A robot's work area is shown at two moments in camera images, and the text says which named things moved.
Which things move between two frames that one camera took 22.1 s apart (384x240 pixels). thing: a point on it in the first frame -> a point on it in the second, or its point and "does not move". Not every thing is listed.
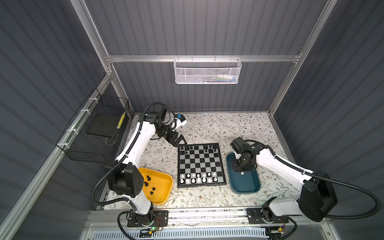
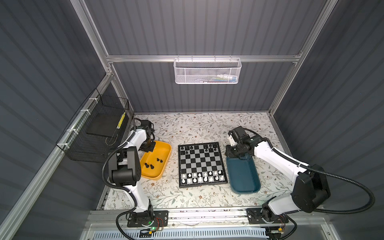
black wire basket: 95,134 does not move
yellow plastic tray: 157,185 -> 153,164
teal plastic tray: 249,183 does not move
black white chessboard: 200,164 does not move
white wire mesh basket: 207,71 does not move
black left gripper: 176,143 -> 149,149
